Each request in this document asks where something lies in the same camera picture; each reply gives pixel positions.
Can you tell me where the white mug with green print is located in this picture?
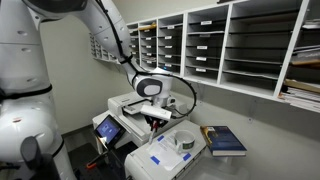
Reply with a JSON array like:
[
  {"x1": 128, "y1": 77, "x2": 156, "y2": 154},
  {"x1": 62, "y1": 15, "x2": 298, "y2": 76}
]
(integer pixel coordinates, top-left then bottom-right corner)
[{"x1": 173, "y1": 130, "x2": 196, "y2": 154}]

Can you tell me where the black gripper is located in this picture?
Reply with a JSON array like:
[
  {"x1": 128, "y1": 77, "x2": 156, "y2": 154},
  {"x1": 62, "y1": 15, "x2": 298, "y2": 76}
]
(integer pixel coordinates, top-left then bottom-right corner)
[{"x1": 144, "y1": 114, "x2": 170, "y2": 132}]

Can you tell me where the white printed paper sheet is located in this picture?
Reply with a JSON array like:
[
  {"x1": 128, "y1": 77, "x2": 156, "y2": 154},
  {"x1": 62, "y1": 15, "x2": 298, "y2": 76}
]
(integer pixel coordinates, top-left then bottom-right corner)
[{"x1": 146, "y1": 130, "x2": 193, "y2": 171}]

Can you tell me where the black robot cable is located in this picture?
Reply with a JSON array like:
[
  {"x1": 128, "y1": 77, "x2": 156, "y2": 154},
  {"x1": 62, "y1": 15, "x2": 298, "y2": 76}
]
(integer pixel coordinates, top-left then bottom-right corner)
[{"x1": 131, "y1": 71, "x2": 198, "y2": 120}]

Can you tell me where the copier touchscreen panel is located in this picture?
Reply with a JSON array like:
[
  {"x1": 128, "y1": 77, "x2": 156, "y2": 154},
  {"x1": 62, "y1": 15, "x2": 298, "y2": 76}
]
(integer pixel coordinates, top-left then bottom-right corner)
[{"x1": 93, "y1": 114, "x2": 127, "y2": 150}]

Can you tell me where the blue hardcover book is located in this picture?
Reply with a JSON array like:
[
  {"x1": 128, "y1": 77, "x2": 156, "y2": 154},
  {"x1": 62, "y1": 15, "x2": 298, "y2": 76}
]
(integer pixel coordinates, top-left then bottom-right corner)
[{"x1": 199, "y1": 125, "x2": 248, "y2": 158}]

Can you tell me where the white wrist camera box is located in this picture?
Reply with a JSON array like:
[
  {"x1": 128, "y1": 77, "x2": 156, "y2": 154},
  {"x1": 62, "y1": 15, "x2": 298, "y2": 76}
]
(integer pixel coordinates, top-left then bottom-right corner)
[{"x1": 139, "y1": 104, "x2": 173, "y2": 122}]

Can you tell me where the large white copier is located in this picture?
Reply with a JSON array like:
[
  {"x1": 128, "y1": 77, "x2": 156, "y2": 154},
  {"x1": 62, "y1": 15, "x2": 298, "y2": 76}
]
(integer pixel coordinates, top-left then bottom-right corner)
[{"x1": 92, "y1": 91, "x2": 191, "y2": 158}]

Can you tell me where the yellow folder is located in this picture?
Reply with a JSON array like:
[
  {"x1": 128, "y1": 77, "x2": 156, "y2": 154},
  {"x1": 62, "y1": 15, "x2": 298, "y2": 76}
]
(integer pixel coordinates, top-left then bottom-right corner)
[{"x1": 138, "y1": 23, "x2": 158, "y2": 32}]

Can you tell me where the white mail sorter shelf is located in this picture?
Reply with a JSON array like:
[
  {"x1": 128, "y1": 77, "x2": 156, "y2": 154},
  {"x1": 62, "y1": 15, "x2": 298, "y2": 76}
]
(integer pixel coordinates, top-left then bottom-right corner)
[{"x1": 125, "y1": 0, "x2": 320, "y2": 114}]

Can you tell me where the small wall sorter rack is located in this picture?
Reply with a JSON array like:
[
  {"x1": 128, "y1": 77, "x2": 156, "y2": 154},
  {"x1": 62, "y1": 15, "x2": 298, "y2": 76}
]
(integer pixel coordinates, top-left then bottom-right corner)
[{"x1": 88, "y1": 32, "x2": 122, "y2": 65}]

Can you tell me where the stack of papers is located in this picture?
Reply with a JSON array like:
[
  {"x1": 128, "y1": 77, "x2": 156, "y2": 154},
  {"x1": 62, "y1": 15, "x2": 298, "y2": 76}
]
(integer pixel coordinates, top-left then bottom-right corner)
[{"x1": 278, "y1": 78, "x2": 320, "y2": 113}]

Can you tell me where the red capped white marker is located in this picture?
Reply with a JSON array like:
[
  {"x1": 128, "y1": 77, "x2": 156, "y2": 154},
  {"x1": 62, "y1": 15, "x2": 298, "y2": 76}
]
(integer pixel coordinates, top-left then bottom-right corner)
[{"x1": 148, "y1": 121, "x2": 158, "y2": 145}]

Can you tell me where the small orange object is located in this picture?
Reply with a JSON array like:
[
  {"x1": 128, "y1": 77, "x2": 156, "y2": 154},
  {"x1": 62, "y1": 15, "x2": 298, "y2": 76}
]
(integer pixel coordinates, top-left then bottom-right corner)
[{"x1": 85, "y1": 161, "x2": 98, "y2": 170}]

